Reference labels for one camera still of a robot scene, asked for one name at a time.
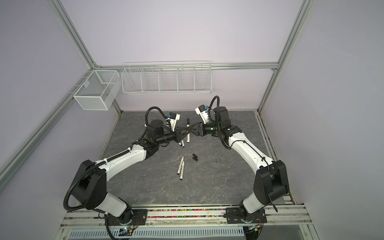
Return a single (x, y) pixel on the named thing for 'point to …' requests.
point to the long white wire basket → (167, 77)
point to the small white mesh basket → (97, 91)
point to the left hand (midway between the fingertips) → (191, 132)
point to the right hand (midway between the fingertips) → (189, 129)
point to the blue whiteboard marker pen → (183, 143)
